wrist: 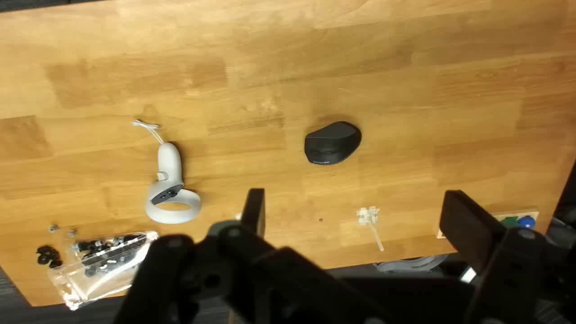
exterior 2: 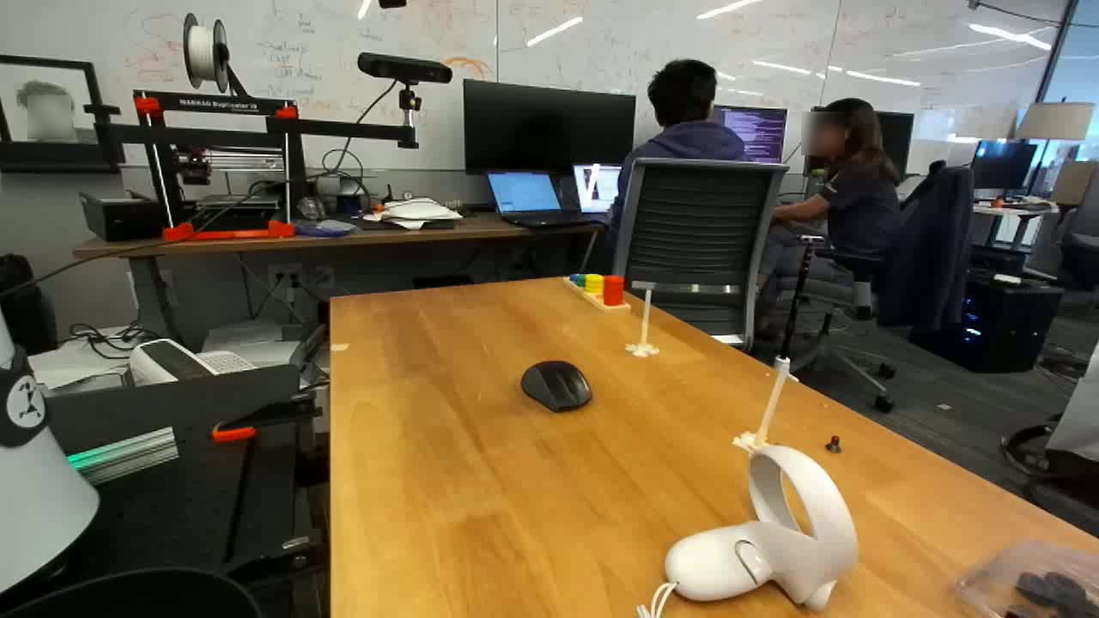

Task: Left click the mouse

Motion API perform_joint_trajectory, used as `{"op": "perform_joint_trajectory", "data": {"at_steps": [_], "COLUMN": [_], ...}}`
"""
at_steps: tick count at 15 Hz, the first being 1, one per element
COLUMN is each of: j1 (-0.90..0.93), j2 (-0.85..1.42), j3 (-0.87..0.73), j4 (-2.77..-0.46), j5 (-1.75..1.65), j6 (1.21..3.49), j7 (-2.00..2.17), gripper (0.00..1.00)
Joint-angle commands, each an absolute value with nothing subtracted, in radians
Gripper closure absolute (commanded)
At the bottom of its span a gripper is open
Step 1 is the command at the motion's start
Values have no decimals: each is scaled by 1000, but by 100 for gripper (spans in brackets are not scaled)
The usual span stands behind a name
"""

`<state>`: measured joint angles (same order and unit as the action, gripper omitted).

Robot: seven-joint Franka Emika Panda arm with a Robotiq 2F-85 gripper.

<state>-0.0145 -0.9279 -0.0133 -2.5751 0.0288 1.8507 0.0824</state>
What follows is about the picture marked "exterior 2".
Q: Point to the white filament spool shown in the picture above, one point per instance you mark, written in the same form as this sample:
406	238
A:
200	49

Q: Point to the open laptop white screen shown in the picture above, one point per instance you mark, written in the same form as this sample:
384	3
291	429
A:
596	185

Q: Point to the colourful toy blocks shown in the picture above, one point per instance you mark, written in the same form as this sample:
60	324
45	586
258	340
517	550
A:
614	289

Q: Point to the black box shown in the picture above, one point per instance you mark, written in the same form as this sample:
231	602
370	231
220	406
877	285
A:
121	219

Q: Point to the black chair with jacket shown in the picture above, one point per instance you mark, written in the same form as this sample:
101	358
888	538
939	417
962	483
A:
928	245

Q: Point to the monitor with purple screen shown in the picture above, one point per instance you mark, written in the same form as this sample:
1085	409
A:
758	128

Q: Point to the white VR controller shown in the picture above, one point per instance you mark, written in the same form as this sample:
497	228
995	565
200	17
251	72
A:
715	565

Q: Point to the black computer tower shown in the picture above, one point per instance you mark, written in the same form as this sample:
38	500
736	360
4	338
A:
1010	322

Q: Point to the wooden office desk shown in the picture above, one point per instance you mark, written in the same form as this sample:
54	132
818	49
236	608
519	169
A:
346	240

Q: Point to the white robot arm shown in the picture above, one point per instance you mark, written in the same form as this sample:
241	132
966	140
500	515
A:
38	492

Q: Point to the black stereo camera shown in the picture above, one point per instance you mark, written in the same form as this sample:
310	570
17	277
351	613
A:
402	65

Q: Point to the green and white tube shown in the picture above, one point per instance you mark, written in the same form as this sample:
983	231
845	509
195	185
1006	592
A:
124	454

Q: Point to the distant black monitor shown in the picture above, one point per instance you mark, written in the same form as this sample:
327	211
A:
1006	162

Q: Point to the open laptop blue screen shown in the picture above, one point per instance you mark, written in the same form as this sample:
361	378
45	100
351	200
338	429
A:
525	194

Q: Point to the black computer mouse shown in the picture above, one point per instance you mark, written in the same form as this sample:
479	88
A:
557	387

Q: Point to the person in dark shirt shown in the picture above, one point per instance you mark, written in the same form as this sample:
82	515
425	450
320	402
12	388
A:
860	194

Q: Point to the red and black 3D printer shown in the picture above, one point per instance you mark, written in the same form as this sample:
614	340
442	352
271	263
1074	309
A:
218	121

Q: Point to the beige lamp shade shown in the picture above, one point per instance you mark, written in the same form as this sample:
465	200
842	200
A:
1056	121

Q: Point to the grey mesh office chair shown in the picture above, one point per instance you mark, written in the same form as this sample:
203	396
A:
699	236

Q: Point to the white paper stack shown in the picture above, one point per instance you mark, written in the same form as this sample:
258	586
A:
421	214

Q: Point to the framed portrait picture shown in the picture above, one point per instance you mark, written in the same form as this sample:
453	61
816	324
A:
49	110

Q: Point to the clear plastic bag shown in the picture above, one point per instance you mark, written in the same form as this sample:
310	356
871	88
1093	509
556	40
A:
1032	578

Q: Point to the black swivel office chair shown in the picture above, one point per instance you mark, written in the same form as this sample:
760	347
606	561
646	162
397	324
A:
842	344

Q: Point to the large black monitor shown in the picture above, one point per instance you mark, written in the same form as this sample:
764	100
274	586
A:
547	126

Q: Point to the white papers and device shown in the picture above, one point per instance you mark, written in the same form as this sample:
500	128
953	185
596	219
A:
172	360

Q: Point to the person in blue hoodie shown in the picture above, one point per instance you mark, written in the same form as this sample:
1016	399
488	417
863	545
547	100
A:
686	116

